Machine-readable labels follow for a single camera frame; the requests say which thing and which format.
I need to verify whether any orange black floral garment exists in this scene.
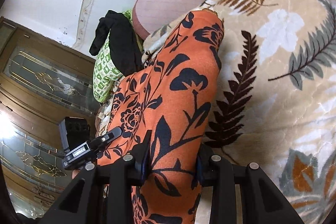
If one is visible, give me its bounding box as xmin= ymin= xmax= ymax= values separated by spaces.
xmin=98 ymin=9 xmax=224 ymax=223

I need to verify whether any green white patterned pillow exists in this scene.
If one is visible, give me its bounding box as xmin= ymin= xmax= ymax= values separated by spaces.
xmin=93 ymin=11 xmax=142 ymax=103

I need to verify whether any brown wooden glass wardrobe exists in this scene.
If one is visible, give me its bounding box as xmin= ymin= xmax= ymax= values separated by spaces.
xmin=1 ymin=18 xmax=100 ymax=219

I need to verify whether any cream leaf pattern fleece blanket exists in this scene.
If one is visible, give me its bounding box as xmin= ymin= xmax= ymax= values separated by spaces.
xmin=142 ymin=0 xmax=335 ymax=223

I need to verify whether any black cloth garment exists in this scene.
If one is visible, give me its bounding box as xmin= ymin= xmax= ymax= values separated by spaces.
xmin=89 ymin=10 xmax=143 ymax=76

